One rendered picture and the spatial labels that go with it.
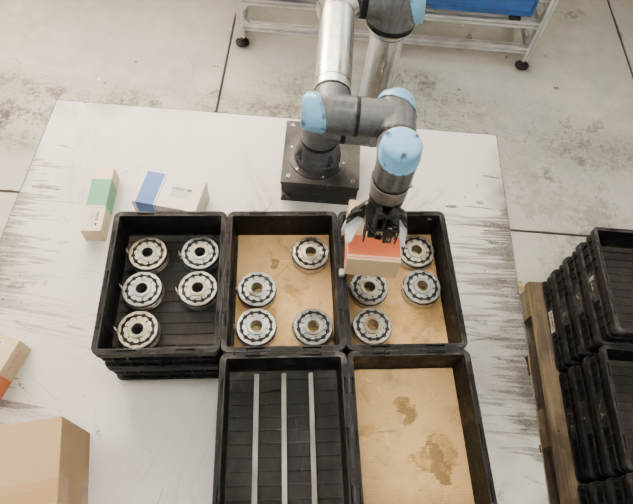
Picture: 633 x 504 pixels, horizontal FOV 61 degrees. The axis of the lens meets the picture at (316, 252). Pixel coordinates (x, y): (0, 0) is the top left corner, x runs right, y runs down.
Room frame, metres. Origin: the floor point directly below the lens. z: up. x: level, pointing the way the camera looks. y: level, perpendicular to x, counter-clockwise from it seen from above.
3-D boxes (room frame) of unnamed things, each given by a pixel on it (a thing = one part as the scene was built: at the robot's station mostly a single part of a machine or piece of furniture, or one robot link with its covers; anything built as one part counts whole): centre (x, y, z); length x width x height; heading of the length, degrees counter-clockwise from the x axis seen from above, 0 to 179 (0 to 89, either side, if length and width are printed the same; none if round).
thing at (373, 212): (0.63, -0.13, 1.24); 0.09 x 0.08 x 0.12; 2
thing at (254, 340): (0.49, 0.13, 0.86); 0.10 x 0.10 x 0.01
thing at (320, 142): (1.11, 0.02, 0.97); 0.13 x 0.12 x 0.14; 92
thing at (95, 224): (0.89, 0.69, 0.73); 0.24 x 0.06 x 0.06; 6
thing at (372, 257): (0.66, -0.13, 1.08); 0.16 x 0.12 x 0.07; 2
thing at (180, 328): (0.57, 0.37, 0.87); 0.40 x 0.30 x 0.11; 8
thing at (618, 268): (0.91, -1.13, 0.37); 0.40 x 0.30 x 0.45; 2
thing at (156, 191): (0.93, 0.47, 0.74); 0.20 x 0.12 x 0.09; 85
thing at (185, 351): (0.57, 0.37, 0.92); 0.40 x 0.30 x 0.02; 8
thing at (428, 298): (0.66, -0.30, 0.86); 0.10 x 0.10 x 0.01
